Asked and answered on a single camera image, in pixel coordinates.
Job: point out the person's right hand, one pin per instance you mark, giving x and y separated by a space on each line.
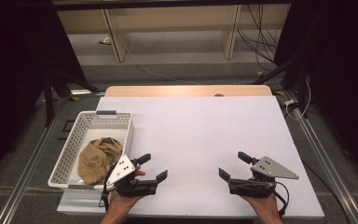
265 207

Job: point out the light wooden table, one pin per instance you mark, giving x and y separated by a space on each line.
167 90

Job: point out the black metal stand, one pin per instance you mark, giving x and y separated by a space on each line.
48 102
301 90

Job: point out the black curtain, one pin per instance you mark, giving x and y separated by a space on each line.
348 77
12 77

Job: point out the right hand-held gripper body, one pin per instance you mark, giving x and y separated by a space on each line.
272 168

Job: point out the long aluminium rail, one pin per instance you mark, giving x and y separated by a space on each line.
338 185
25 174

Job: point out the short aluminium rail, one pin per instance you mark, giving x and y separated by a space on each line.
84 92

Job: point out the tan pants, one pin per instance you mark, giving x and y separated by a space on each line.
98 160

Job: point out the person's left hand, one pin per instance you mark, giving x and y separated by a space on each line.
121 205

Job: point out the black horizontal frame bar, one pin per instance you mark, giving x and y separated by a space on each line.
167 3

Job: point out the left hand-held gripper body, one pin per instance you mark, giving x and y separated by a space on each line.
121 169

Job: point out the light wooden shelf unit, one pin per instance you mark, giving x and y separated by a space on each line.
174 18

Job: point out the small white plug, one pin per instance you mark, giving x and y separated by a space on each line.
106 40

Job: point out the white foam board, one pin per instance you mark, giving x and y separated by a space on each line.
270 115

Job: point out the dark round table grommet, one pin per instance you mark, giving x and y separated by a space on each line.
219 95

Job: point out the white perforated plastic basket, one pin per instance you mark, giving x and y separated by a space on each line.
71 146

